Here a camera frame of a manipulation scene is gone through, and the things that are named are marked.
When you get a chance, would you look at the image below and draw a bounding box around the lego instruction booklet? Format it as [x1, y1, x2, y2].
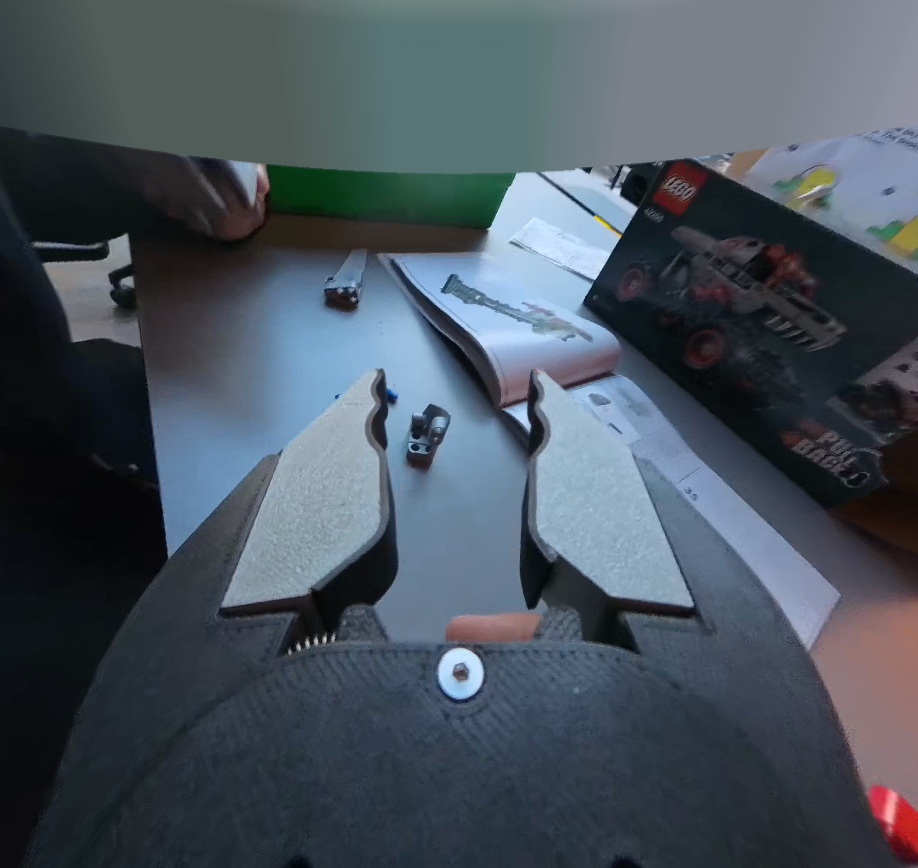
[378, 251, 840, 650]

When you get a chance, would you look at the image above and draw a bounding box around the black office chair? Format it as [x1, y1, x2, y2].
[32, 237, 139, 310]

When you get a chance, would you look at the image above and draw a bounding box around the printed instruction sheet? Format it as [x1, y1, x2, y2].
[746, 126, 918, 274]

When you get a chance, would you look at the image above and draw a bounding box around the long grey lego beam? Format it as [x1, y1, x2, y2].
[323, 248, 369, 310]

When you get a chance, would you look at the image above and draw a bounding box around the green plastic bin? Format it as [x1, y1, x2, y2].
[265, 164, 517, 229]

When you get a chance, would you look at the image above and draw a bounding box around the person's dark clothing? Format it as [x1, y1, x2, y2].
[0, 187, 169, 868]

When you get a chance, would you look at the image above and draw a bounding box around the person's left forearm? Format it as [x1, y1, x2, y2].
[0, 126, 216, 238]

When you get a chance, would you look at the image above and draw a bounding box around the black lego box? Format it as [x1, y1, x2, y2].
[583, 158, 918, 510]

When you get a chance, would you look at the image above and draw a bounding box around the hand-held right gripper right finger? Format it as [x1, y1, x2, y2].
[519, 369, 696, 614]

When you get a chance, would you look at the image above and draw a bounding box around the person's right hand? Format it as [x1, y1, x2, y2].
[445, 611, 542, 643]

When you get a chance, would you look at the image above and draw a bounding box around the red plastic object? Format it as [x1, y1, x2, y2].
[868, 785, 918, 865]

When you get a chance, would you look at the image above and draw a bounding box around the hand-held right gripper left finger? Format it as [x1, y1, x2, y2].
[221, 369, 400, 629]

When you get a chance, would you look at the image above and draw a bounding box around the white sticker sheet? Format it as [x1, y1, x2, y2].
[509, 217, 611, 281]

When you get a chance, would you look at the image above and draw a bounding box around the person's left hand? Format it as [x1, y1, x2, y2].
[168, 158, 271, 241]

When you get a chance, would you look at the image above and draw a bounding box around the small grey lego assembly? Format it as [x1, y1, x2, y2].
[405, 403, 453, 469]

